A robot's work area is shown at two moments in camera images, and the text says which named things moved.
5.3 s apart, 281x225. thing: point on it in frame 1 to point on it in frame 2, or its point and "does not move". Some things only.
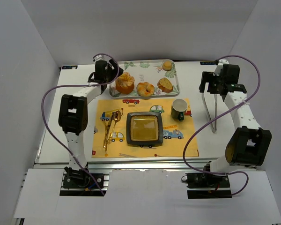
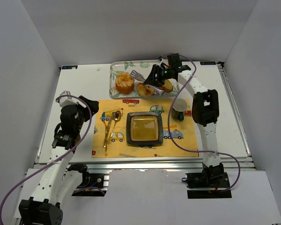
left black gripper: [113, 71] to [88, 107]
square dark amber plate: [144, 128] does not move
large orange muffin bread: [125, 83] does not move
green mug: [178, 108] does not move
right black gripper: [209, 86] to [158, 75]
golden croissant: [145, 89] does not move
